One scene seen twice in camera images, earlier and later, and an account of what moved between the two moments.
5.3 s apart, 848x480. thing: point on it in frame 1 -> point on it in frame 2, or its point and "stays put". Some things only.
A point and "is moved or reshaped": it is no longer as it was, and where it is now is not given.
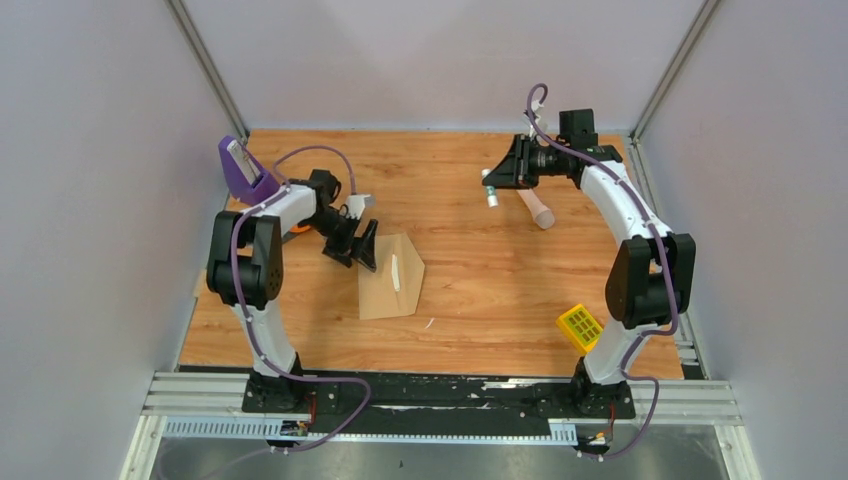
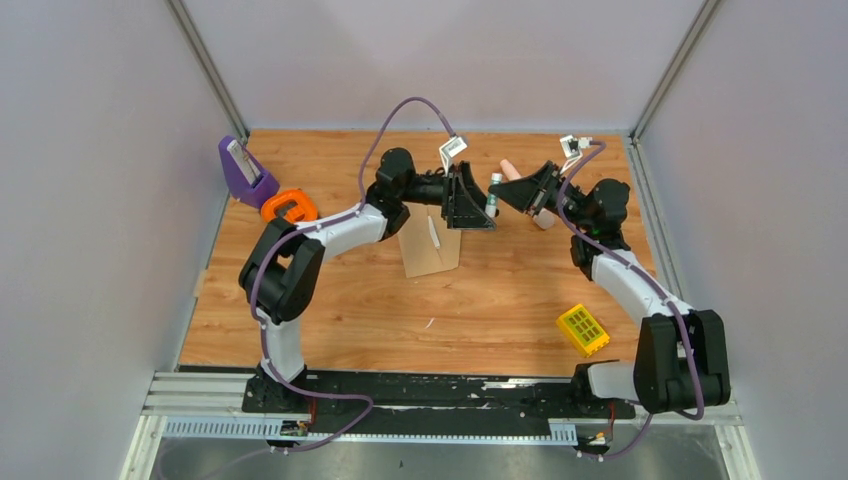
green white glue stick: [491, 191] is moved or reshaped
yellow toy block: [581, 329] stays put
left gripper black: [363, 249] -> [463, 205]
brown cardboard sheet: [378, 298] -> [420, 254]
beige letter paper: [395, 272] -> [434, 232]
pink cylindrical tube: [542, 215] stays put
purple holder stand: [245, 177] stays put
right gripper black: [516, 170] -> [526, 194]
